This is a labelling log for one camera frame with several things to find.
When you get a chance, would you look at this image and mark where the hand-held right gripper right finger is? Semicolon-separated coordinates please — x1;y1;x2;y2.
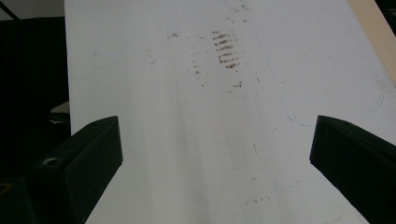
308;114;396;224

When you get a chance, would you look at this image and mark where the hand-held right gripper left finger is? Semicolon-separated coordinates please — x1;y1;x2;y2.
30;115;124;224

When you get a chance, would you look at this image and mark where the dark curtain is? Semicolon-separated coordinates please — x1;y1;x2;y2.
0;16;72;180

